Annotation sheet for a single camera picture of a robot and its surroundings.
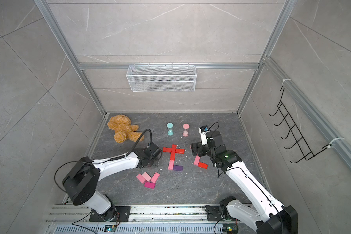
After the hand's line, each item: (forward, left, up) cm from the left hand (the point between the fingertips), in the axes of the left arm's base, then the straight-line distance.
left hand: (156, 161), depth 89 cm
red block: (+8, -15, -3) cm, 17 cm away
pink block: (-9, +9, -3) cm, 13 cm away
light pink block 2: (+1, -26, -3) cm, 26 cm away
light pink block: (-9, +5, -3) cm, 11 cm away
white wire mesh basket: (+50, -5, +27) cm, 57 cm away
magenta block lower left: (-13, +3, -4) cm, 14 cm away
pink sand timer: (+22, -20, +6) cm, 30 cm away
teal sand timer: (+23, -9, -1) cm, 25 cm away
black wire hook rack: (-7, -70, +27) cm, 75 cm away
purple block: (-4, -13, -3) cm, 14 cm away
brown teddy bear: (+26, +26, +6) cm, 37 cm away
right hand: (+2, -26, +16) cm, 31 cm away
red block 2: (+5, -10, -3) cm, 12 cm away
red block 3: (-3, -29, -3) cm, 30 cm away
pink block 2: (-9, 0, -2) cm, 10 cm away
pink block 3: (-2, -9, -3) cm, 10 cm away
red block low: (+10, -11, -3) cm, 15 cm away
